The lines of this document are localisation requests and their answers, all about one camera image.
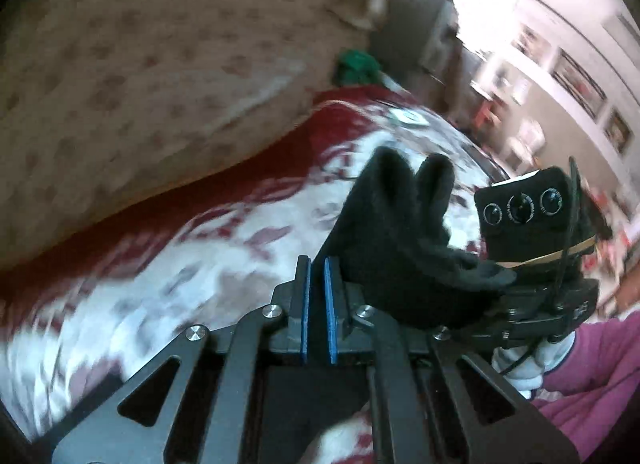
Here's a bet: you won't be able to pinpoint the large framed wall picture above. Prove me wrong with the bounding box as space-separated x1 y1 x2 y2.
550 48 608 118

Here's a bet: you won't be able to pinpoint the red and white floral blanket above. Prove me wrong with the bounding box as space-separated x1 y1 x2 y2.
0 84 511 464

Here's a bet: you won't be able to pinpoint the green cloth item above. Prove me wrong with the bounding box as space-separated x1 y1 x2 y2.
334 48 382 84

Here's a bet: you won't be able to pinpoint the beige floral pillow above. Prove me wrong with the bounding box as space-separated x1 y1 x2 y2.
0 0 386 270

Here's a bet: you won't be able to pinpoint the person's right forearm pink sleeve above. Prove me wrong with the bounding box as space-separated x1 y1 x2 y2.
530 309 640 464

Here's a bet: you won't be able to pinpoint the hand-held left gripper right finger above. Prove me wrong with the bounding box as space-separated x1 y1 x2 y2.
324 257 581 464

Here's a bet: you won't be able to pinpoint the black pants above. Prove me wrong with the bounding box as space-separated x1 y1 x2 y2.
320 145 518 330

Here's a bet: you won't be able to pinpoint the small framed wall picture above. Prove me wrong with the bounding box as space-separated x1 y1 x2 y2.
604 109 634 153

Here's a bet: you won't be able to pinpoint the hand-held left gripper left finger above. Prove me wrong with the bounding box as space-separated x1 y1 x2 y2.
50 255 313 464

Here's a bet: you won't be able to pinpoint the person's right hand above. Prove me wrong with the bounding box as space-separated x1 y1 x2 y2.
490 331 577 401

